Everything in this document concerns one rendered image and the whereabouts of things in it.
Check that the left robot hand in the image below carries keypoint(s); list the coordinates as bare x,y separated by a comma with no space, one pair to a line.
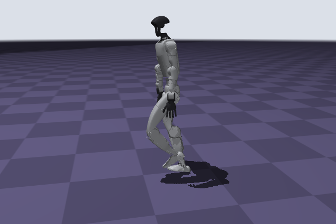
170,106

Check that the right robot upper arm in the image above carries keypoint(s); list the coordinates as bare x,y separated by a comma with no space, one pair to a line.
157,67

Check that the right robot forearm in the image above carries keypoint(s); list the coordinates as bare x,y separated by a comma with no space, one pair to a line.
159,81

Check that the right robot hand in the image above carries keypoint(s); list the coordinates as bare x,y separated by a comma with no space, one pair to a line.
159,94

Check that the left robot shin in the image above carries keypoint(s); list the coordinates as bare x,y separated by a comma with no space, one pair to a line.
161,142

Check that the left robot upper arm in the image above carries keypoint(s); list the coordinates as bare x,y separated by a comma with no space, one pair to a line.
171,47

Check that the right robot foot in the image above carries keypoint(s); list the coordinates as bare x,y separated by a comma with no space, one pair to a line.
178,168

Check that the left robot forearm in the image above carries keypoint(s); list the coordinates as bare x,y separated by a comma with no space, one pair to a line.
172,82

